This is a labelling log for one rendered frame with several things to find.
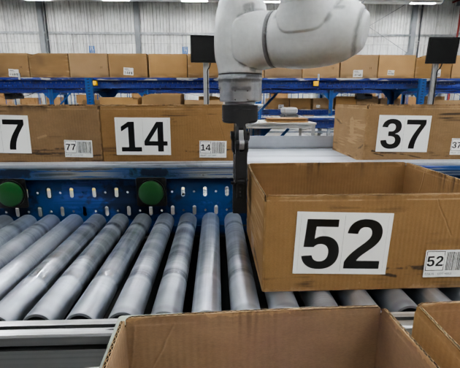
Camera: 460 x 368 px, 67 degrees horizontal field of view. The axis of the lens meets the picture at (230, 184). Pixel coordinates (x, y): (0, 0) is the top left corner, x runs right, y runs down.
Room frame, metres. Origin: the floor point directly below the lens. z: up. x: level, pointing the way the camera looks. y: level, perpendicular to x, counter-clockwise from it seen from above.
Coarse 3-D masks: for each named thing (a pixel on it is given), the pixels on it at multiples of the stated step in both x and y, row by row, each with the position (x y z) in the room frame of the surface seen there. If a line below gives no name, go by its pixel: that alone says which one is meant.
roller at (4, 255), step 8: (48, 216) 0.93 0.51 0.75; (56, 216) 0.95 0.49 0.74; (40, 224) 0.87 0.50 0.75; (48, 224) 0.89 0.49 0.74; (56, 224) 0.92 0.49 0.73; (24, 232) 0.81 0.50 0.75; (32, 232) 0.82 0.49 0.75; (40, 232) 0.84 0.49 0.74; (16, 240) 0.76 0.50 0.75; (24, 240) 0.77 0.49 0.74; (32, 240) 0.80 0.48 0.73; (0, 248) 0.71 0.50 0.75; (8, 248) 0.72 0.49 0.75; (16, 248) 0.73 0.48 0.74; (24, 248) 0.76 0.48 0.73; (0, 256) 0.68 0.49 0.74; (8, 256) 0.70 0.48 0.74; (16, 256) 0.72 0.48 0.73; (0, 264) 0.67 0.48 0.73
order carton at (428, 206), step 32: (256, 192) 0.62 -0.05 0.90; (288, 192) 0.83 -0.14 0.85; (320, 192) 0.83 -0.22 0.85; (352, 192) 0.83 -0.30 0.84; (384, 192) 0.84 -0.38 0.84; (416, 192) 0.78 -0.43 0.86; (448, 192) 0.67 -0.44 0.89; (256, 224) 0.61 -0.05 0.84; (288, 224) 0.53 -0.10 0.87; (416, 224) 0.54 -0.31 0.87; (448, 224) 0.55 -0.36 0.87; (256, 256) 0.61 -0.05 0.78; (288, 256) 0.54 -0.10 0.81; (416, 256) 0.54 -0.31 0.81; (288, 288) 0.54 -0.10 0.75; (320, 288) 0.54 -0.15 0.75; (352, 288) 0.54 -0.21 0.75; (384, 288) 0.54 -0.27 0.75
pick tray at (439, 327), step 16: (432, 304) 0.34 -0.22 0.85; (448, 304) 0.34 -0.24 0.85; (416, 320) 0.34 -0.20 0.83; (432, 320) 0.31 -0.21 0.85; (448, 320) 0.34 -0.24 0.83; (416, 336) 0.33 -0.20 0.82; (432, 336) 0.31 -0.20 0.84; (448, 336) 0.29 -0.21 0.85; (432, 352) 0.30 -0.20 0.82; (448, 352) 0.28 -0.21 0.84
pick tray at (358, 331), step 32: (128, 320) 0.32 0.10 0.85; (160, 320) 0.32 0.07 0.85; (192, 320) 0.32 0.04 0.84; (224, 320) 0.33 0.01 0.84; (256, 320) 0.33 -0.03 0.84; (288, 320) 0.33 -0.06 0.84; (320, 320) 0.33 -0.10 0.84; (352, 320) 0.33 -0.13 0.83; (384, 320) 0.33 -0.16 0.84; (128, 352) 0.32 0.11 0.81; (160, 352) 0.32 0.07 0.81; (192, 352) 0.32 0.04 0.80; (224, 352) 0.32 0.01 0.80; (256, 352) 0.33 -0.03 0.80; (288, 352) 0.33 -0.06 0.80; (320, 352) 0.33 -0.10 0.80; (352, 352) 0.33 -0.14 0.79; (384, 352) 0.32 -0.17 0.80; (416, 352) 0.27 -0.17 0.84
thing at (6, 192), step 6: (0, 186) 0.94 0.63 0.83; (6, 186) 0.93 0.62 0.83; (12, 186) 0.94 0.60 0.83; (18, 186) 0.94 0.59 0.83; (0, 192) 0.93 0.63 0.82; (6, 192) 0.93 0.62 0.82; (12, 192) 0.93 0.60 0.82; (18, 192) 0.94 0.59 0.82; (0, 198) 0.93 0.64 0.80; (6, 198) 0.93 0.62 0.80; (12, 198) 0.93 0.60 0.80; (18, 198) 0.94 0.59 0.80; (6, 204) 0.94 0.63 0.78; (12, 204) 0.94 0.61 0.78
